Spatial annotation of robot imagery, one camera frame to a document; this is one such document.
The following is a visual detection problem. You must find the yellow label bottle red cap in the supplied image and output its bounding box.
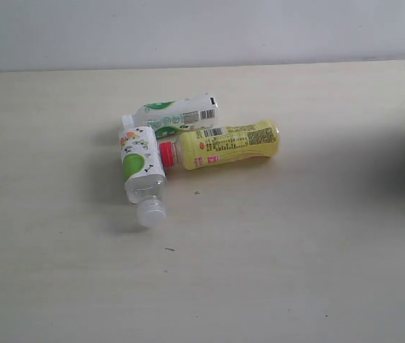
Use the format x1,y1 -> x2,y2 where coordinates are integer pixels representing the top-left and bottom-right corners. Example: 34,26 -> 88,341
159,120 -> 280,171

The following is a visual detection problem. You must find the butterfly label clear bottle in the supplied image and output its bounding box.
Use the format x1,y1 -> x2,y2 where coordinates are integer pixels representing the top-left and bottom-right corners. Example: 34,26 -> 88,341
119,126 -> 167,228

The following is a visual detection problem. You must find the white green label bottle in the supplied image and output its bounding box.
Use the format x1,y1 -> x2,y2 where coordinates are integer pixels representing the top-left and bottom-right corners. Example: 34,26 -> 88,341
122,93 -> 219,139

